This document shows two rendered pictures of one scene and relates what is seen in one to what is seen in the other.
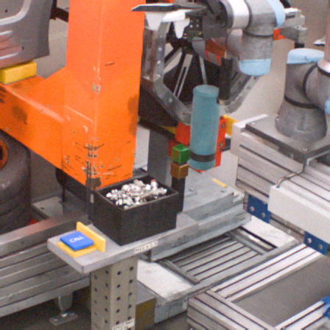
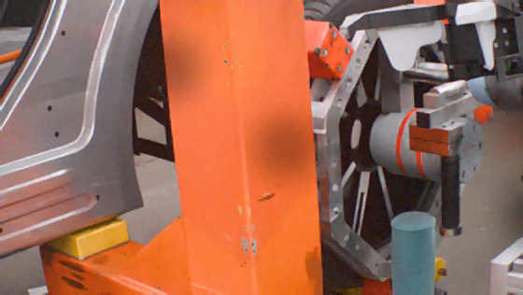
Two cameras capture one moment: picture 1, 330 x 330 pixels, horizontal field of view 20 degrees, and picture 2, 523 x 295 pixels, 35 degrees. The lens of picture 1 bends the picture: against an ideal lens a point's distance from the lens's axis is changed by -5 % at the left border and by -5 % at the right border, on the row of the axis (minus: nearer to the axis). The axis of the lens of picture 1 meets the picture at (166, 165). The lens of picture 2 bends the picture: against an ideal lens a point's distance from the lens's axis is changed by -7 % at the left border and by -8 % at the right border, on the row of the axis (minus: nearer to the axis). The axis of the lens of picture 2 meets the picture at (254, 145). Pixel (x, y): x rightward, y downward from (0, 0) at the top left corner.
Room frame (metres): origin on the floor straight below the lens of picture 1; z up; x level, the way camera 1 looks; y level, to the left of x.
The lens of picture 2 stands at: (1.25, 0.21, 1.33)
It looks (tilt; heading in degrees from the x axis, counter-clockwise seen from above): 15 degrees down; 359
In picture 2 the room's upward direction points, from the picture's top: 5 degrees counter-clockwise
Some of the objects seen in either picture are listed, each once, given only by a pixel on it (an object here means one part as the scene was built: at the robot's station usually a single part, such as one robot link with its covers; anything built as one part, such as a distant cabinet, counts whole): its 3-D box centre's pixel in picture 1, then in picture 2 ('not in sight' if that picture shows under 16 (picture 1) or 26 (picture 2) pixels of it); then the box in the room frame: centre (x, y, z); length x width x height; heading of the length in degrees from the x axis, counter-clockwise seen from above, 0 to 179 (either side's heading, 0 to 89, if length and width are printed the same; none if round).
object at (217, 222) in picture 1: (169, 211); not in sight; (3.10, -0.03, 0.13); 0.50 x 0.36 x 0.10; 133
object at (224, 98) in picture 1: (225, 79); (450, 192); (2.67, -0.16, 0.83); 0.04 x 0.04 x 0.16
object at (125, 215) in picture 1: (135, 208); not in sight; (2.42, 0.08, 0.51); 0.20 x 0.14 x 0.13; 130
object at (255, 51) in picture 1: (252, 48); not in sight; (2.14, -0.18, 1.12); 0.11 x 0.08 x 0.11; 29
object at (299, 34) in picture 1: (293, 31); not in sight; (2.92, -0.38, 0.93); 0.09 x 0.05 x 0.05; 43
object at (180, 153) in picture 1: (180, 153); not in sight; (2.53, -0.04, 0.64); 0.04 x 0.04 x 0.04; 43
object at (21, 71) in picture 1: (11, 68); (86, 233); (2.97, 0.55, 0.71); 0.14 x 0.14 x 0.05; 43
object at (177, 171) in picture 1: (179, 169); not in sight; (2.53, -0.04, 0.59); 0.04 x 0.04 x 0.04; 43
